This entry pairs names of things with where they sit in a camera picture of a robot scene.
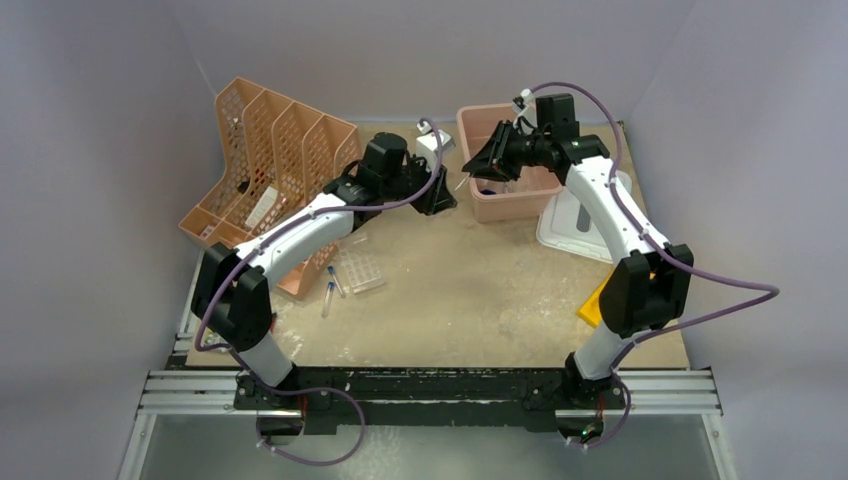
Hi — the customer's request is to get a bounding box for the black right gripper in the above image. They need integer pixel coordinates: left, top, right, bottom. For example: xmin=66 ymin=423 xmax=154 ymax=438
xmin=464 ymin=120 xmax=551 ymax=184

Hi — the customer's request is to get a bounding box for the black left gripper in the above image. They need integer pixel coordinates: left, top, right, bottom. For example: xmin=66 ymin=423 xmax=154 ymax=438
xmin=382 ymin=155 xmax=456 ymax=217

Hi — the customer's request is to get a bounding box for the clear plastic well plate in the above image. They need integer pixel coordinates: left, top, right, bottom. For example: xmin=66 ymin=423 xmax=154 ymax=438
xmin=339 ymin=232 xmax=385 ymax=294

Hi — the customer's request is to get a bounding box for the blue capped tube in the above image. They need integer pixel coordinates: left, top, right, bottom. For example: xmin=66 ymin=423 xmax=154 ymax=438
xmin=321 ymin=281 xmax=336 ymax=318
xmin=327 ymin=265 xmax=347 ymax=298

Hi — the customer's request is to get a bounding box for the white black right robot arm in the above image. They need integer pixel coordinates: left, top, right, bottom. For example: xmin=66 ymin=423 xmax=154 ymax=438
xmin=462 ymin=89 xmax=694 ymax=407

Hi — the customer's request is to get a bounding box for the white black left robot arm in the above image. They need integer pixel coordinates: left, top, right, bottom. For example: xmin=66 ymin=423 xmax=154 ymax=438
xmin=190 ymin=130 xmax=456 ymax=409

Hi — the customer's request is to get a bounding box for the pink plastic bin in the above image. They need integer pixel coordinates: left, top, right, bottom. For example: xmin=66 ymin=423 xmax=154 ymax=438
xmin=456 ymin=104 xmax=563 ymax=223

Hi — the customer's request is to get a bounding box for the white plastic bin lid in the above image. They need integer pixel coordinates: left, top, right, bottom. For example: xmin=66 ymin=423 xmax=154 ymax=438
xmin=536 ymin=162 xmax=641 ymax=265

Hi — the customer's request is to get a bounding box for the orange perforated file organizer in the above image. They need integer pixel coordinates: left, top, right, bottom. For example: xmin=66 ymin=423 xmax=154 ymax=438
xmin=177 ymin=76 xmax=362 ymax=303

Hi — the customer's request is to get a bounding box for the yellow test tube rack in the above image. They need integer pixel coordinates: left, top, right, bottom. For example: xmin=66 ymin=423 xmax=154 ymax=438
xmin=576 ymin=272 xmax=612 ymax=328

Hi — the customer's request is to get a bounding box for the colored marker pack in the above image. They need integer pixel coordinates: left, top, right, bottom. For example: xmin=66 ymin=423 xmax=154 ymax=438
xmin=201 ymin=331 xmax=229 ymax=352

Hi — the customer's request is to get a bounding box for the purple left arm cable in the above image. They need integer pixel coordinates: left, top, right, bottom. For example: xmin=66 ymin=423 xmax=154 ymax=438
xmin=193 ymin=117 xmax=445 ymax=467

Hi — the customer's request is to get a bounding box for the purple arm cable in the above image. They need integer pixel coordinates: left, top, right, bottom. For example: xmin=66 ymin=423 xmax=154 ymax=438
xmin=193 ymin=117 xmax=445 ymax=467
xmin=523 ymin=82 xmax=781 ymax=452

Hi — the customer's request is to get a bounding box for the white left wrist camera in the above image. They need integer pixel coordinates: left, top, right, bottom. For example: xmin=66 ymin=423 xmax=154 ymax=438
xmin=415 ymin=123 xmax=455 ymax=171

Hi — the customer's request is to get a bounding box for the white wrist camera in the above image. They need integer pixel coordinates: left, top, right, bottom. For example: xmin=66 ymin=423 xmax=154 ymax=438
xmin=512 ymin=88 xmax=538 ymax=133
xmin=415 ymin=123 xmax=455 ymax=171

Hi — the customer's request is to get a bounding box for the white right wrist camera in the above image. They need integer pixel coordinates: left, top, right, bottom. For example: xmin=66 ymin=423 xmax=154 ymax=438
xmin=512 ymin=88 xmax=538 ymax=133

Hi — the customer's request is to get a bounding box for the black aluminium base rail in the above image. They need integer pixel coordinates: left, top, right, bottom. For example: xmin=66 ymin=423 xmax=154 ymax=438
xmin=138 ymin=367 xmax=722 ymax=440

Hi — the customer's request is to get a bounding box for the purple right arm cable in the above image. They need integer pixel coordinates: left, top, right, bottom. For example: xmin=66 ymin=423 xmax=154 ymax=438
xmin=523 ymin=82 xmax=781 ymax=452

